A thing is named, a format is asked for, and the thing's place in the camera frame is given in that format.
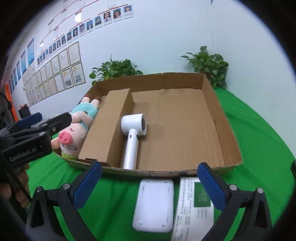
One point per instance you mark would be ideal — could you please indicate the left potted green plant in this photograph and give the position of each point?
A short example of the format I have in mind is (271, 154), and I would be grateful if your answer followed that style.
(113, 69)

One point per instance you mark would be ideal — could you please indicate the long brown cardboard box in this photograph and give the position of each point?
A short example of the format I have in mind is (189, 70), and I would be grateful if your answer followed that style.
(104, 141)

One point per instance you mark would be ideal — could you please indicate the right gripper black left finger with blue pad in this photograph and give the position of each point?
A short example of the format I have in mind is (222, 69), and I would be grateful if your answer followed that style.
(42, 221)

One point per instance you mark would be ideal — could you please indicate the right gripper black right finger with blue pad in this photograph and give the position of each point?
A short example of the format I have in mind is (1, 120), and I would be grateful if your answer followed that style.
(255, 223)

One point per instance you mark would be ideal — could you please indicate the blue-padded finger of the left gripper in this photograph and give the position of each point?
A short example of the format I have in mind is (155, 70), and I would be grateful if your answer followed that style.
(29, 121)

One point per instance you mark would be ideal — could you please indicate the person's left hand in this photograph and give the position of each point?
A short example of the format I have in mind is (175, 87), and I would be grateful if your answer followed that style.
(20, 196)

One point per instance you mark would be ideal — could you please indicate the white hair dryer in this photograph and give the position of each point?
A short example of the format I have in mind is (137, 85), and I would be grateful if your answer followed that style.
(133, 126)

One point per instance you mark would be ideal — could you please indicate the potted green plant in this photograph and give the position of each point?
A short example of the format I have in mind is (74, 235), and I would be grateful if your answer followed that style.
(211, 65)
(113, 69)

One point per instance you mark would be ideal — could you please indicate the black speaker box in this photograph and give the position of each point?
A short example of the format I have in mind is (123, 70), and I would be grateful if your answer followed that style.
(24, 111)

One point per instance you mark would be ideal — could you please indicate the right potted green plant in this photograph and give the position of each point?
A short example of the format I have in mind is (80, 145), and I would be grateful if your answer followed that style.
(211, 65)

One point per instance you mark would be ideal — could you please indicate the white green printed carton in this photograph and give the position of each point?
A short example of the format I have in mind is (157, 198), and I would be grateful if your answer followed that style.
(195, 212)

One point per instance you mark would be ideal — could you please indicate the framed certificates on wall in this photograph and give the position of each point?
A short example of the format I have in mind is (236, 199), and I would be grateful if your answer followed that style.
(63, 71)

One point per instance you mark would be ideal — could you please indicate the pink pig plush toy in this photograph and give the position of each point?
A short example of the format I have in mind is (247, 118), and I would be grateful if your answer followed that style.
(70, 140)

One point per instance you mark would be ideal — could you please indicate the green tablecloth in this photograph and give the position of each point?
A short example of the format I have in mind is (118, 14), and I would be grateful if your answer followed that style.
(110, 208)

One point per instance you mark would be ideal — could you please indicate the row of portrait photos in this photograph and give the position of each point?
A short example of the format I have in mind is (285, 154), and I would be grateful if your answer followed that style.
(75, 19)

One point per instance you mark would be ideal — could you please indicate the white rectangular device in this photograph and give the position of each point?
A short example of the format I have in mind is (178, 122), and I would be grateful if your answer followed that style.
(154, 210)

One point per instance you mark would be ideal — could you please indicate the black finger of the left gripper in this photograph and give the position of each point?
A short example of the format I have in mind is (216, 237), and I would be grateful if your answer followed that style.
(57, 123)

